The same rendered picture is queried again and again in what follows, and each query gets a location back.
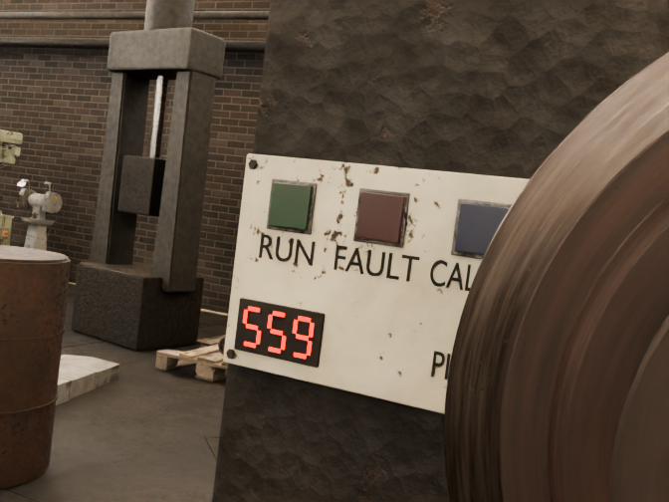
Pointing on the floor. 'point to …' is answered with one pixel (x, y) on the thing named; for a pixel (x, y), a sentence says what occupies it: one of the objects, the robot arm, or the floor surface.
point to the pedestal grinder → (37, 234)
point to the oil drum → (29, 358)
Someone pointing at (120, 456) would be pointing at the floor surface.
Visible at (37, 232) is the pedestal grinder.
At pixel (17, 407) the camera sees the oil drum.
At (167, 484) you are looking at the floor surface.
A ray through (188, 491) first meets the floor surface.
